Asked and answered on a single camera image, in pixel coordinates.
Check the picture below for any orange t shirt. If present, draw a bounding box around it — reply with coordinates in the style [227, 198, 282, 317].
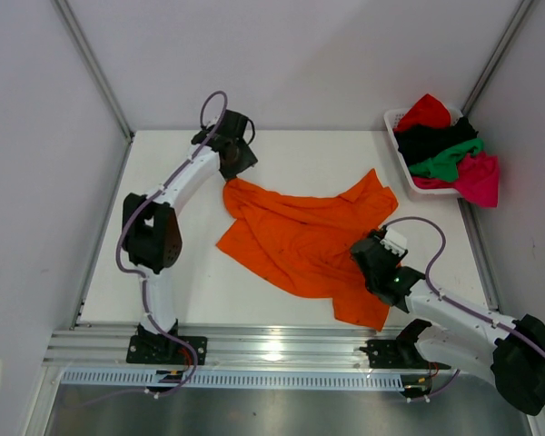
[217, 170, 398, 330]

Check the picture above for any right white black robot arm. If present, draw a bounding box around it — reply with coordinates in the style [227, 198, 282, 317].
[351, 227, 545, 416]

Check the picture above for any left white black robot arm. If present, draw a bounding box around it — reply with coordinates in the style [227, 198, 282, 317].
[115, 110, 257, 363]

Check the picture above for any green t shirt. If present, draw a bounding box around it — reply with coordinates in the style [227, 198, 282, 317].
[409, 138, 484, 183]

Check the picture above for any black t shirt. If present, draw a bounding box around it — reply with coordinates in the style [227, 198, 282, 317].
[394, 117, 478, 166]

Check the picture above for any magenta t shirt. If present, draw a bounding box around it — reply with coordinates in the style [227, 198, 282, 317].
[412, 152, 500, 208]

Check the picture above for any white plastic laundry basket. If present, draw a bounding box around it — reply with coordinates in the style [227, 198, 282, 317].
[383, 107, 461, 201]

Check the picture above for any red t shirt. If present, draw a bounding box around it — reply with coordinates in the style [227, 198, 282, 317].
[394, 94, 451, 132]

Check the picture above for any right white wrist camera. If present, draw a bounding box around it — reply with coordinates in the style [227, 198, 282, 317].
[380, 228, 408, 258]

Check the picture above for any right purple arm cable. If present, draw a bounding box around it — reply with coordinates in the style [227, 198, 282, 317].
[381, 216, 545, 403]

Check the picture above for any aluminium mounting rail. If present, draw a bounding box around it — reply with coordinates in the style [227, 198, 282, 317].
[42, 323, 401, 372]

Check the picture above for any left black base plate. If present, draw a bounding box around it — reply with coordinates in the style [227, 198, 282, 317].
[126, 335, 207, 365]

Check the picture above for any slotted grey cable duct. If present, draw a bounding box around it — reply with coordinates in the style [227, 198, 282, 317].
[61, 368, 404, 392]

